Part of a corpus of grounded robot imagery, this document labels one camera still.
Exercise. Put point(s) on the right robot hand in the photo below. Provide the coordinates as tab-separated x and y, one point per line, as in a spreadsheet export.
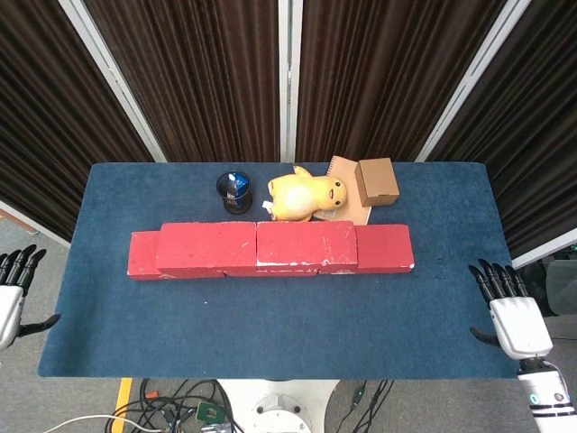
520	325

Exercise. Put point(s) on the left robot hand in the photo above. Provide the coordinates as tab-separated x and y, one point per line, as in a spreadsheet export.
9	311

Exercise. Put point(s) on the red foam brick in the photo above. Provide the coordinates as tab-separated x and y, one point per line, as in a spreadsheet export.
288	271
142	255
385	248
207	245

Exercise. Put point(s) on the red foam brick chipped white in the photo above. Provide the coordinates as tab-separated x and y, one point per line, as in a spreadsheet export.
306	241

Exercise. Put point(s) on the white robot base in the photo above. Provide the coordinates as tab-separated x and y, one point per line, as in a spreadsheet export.
279	406

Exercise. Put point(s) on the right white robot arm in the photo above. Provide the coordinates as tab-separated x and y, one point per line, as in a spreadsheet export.
547	392

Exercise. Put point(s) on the dark brown curtain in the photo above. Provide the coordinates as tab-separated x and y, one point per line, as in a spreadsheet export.
45	113
532	135
194	76
383	76

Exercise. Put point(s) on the small cardboard box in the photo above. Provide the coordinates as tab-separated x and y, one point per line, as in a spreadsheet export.
378	180

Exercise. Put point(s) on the green circuit board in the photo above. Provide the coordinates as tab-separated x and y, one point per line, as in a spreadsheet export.
209	411

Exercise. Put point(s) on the brown spiral notebook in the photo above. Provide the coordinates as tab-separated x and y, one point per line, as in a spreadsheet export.
345	169

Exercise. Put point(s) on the blue table cloth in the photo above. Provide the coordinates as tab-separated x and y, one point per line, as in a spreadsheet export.
270	325

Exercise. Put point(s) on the black mesh pen cup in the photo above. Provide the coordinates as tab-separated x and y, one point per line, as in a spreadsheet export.
236	205

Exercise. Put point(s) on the yellow plush toy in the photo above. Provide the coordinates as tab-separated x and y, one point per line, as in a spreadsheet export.
297	198

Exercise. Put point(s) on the blue snack packet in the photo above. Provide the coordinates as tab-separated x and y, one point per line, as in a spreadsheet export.
239	182

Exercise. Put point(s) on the white partition base rail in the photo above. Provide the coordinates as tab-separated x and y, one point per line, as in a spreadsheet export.
31	221
552	252

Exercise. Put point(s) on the white partition post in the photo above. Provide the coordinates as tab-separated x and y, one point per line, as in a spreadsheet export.
112	76
290	81
473	76

